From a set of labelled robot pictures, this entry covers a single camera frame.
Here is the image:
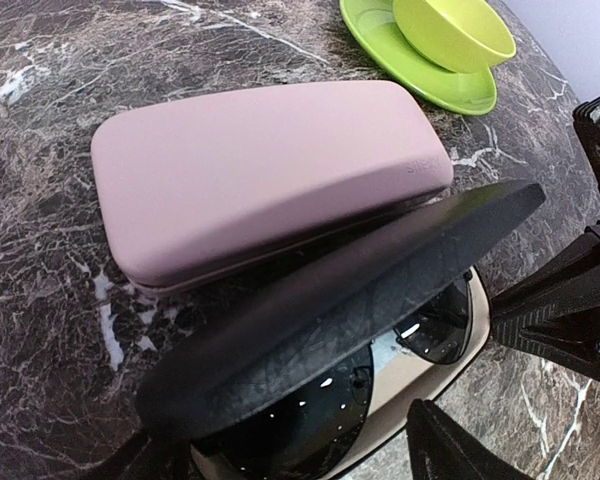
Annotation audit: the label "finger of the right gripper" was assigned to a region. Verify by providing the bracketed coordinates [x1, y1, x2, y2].
[492, 305, 600, 382]
[492, 238, 600, 320]

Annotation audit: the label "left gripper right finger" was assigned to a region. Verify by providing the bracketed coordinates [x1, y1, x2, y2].
[406, 399, 529, 480]

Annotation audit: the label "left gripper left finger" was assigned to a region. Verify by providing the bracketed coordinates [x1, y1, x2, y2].
[107, 430, 190, 479]

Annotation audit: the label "black glasses case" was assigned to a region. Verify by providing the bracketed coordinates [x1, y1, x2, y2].
[136, 180, 545, 466]

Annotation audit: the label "black sunglasses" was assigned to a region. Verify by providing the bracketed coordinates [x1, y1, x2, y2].
[191, 269, 485, 479]

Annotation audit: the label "pink glasses case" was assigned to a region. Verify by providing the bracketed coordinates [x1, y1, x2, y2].
[90, 80, 454, 297]

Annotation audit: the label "green bowl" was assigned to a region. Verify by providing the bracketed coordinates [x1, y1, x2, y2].
[392, 0, 517, 73]

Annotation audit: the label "green plate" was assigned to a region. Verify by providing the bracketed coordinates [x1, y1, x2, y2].
[339, 0, 497, 116]

